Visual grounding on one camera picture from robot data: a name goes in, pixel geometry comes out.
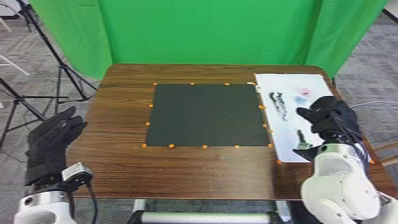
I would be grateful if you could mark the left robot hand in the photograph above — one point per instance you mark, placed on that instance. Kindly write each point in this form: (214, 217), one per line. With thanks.
(51, 143)

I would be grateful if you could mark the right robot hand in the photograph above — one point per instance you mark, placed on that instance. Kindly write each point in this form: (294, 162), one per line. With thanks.
(331, 115)

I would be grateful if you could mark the blue flower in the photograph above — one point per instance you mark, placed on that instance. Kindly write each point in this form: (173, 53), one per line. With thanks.
(301, 99)

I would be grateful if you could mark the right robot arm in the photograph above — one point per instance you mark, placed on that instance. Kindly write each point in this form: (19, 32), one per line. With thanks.
(339, 186)

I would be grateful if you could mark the white sheet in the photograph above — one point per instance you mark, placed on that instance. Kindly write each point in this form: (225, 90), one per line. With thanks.
(283, 133)

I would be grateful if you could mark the dark mat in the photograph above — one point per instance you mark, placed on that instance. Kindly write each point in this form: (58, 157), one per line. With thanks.
(207, 115)

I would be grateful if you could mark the black tripod stand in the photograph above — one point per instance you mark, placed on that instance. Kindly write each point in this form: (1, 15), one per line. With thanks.
(20, 101)
(60, 63)

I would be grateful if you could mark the green sprig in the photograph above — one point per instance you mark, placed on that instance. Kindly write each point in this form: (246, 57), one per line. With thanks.
(303, 138)
(278, 103)

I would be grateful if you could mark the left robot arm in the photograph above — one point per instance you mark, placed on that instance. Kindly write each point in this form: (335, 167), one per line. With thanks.
(42, 208)

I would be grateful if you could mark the pink flower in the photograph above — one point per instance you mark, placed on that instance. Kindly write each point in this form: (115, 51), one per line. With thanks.
(305, 90)

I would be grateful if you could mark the pale grey bar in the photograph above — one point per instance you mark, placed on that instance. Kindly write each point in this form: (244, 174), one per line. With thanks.
(205, 217)

